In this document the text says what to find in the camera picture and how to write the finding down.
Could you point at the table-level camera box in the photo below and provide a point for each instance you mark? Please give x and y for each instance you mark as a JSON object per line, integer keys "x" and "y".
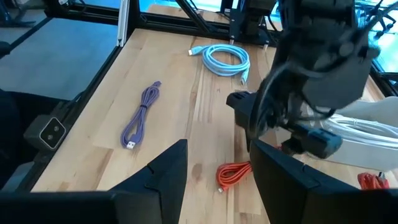
{"x": 46, "y": 133}

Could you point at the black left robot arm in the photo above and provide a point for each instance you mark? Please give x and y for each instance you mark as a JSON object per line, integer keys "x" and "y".
{"x": 326, "y": 46}

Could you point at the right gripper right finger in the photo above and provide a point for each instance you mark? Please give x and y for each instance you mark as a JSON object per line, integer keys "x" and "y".
{"x": 295, "y": 196}

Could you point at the black aluminium table frame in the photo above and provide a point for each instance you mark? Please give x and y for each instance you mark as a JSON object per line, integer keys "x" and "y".
{"x": 186, "y": 26}

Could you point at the grey plastic bin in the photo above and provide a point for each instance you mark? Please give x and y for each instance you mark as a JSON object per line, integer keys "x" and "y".
{"x": 367, "y": 155}

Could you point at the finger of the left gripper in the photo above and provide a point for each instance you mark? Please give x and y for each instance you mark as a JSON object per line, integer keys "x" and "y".
{"x": 250, "y": 138}
{"x": 289, "y": 146}

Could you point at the silver light strip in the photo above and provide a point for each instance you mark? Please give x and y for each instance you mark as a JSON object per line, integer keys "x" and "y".
{"x": 123, "y": 25}

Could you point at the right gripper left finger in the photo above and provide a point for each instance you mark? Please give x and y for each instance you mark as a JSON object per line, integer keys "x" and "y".
{"x": 161, "y": 193}

